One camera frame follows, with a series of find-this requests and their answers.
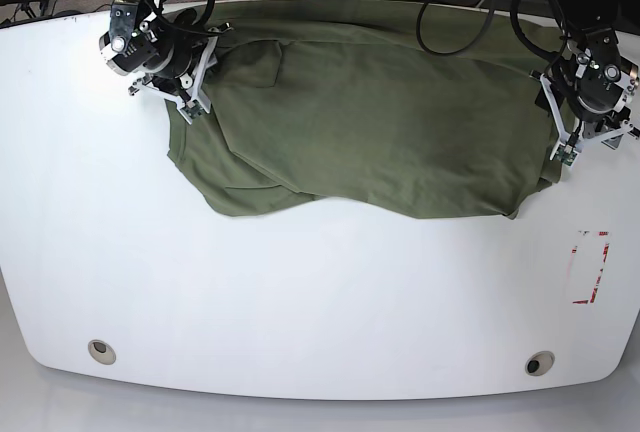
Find green T-shirt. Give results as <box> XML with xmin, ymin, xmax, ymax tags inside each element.
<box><xmin>167</xmin><ymin>0</ymin><xmax>562</xmax><ymax>219</ymax></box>

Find red tape rectangle marking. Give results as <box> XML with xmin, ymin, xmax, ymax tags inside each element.
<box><xmin>566</xmin><ymin>230</ymin><xmax>611</xmax><ymax>305</ymax></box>

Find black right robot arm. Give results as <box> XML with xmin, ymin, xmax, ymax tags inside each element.
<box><xmin>99</xmin><ymin>0</ymin><xmax>221</xmax><ymax>101</ymax></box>

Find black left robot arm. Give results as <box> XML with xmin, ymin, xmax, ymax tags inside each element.
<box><xmin>456</xmin><ymin>0</ymin><xmax>639</xmax><ymax>133</ymax></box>

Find left grey table grommet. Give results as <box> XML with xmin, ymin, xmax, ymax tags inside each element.
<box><xmin>88</xmin><ymin>340</ymin><xmax>116</xmax><ymax>366</ymax></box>

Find grey table grommet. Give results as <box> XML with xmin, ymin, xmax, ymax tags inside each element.
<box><xmin>525</xmin><ymin>351</ymin><xmax>555</xmax><ymax>377</ymax></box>
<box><xmin>88</xmin><ymin>340</ymin><xmax>116</xmax><ymax>366</ymax></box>

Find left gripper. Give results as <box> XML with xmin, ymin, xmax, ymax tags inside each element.
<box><xmin>551</xmin><ymin>51</ymin><xmax>639</xmax><ymax>127</ymax></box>

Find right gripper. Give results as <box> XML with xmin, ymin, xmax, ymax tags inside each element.
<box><xmin>145</xmin><ymin>38</ymin><xmax>209</xmax><ymax>95</ymax></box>

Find right grey table grommet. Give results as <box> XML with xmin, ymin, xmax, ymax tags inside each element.
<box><xmin>525</xmin><ymin>351</ymin><xmax>555</xmax><ymax>377</ymax></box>

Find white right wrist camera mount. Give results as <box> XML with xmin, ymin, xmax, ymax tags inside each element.
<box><xmin>111</xmin><ymin>19</ymin><xmax>232</xmax><ymax>123</ymax></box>

